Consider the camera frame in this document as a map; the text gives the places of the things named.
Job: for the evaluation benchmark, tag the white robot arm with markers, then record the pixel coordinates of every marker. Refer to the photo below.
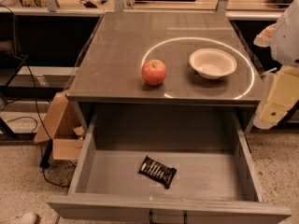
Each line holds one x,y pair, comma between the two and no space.
282,37

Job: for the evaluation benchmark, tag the white paper bowl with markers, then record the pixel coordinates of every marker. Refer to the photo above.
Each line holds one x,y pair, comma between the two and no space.
212,63

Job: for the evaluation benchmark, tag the black drawer handle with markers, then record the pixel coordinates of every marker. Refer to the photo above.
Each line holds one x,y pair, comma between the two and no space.
156,218

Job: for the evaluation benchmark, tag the background workbench shelf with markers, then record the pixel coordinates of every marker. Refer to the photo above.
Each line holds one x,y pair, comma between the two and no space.
149,0

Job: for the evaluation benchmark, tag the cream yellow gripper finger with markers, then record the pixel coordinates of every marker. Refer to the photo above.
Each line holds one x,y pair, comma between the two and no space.
280,94

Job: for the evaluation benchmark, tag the red apple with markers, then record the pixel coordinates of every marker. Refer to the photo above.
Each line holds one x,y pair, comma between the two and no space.
153,72

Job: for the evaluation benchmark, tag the brown cardboard box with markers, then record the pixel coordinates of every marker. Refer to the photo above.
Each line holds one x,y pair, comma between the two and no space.
62,127

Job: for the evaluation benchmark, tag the grey counter cabinet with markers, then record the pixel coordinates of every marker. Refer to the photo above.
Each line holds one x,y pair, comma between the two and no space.
111,69

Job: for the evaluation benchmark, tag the white shoe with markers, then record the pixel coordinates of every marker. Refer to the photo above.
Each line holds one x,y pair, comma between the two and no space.
25,218

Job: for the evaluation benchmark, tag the grey open top drawer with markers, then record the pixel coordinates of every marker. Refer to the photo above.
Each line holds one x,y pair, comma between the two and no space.
166,164

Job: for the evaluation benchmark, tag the black rxbar chocolate wrapper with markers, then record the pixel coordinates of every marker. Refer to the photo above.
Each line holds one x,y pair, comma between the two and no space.
157,172

